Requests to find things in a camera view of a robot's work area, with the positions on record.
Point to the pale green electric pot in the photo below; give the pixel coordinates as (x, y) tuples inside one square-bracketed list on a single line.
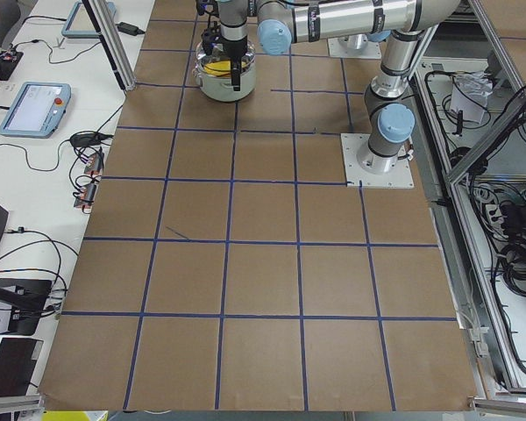
[(221, 89)]

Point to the glass pot lid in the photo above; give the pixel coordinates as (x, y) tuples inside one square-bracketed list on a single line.
[(218, 55)]

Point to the yellow corn cob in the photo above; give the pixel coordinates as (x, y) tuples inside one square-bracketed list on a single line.
[(218, 69)]

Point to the near teach pendant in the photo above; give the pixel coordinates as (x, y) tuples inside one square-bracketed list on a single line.
[(37, 110)]

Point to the teach pendant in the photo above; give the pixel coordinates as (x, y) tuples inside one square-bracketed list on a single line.
[(78, 24), (37, 110)]

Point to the black power adapter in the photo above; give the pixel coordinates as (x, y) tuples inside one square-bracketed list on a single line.
[(129, 29)]

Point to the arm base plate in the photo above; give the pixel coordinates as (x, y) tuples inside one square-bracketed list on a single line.
[(398, 177), (357, 46)]

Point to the aluminium frame post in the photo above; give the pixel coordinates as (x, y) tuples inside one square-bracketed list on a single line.
[(105, 27)]

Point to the far teach pendant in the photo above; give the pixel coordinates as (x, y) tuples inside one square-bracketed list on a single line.
[(78, 24)]

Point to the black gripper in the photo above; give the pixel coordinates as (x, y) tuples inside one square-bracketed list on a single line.
[(236, 49)]

